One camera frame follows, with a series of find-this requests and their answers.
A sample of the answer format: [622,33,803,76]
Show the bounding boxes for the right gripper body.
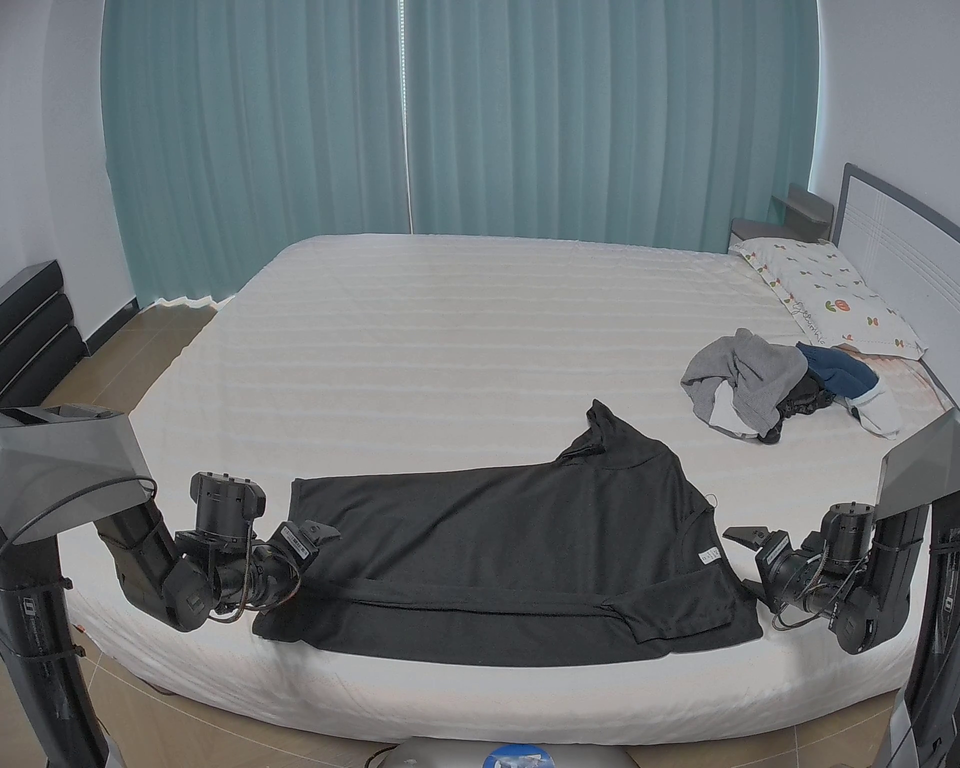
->
[757,531,822,616]

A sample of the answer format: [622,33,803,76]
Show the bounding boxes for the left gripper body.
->
[243,521,320,610]

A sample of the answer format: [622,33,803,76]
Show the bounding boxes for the black T-shirt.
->
[251,399,765,669]

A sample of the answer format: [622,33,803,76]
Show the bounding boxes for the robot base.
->
[390,738,627,768]

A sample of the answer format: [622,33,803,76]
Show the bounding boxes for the pile of clothes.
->
[680,327,901,445]

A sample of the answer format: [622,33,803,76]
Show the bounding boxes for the bed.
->
[56,162,960,747]

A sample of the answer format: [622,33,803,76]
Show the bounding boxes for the white printed pillow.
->
[738,236,929,357]

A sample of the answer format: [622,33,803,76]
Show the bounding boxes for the grey bedside table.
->
[729,183,836,245]

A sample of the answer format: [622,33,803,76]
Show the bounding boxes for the black chest of drawers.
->
[0,260,84,410]

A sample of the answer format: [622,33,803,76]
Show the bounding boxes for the blue-green curtain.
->
[101,0,410,309]
[405,0,819,256]

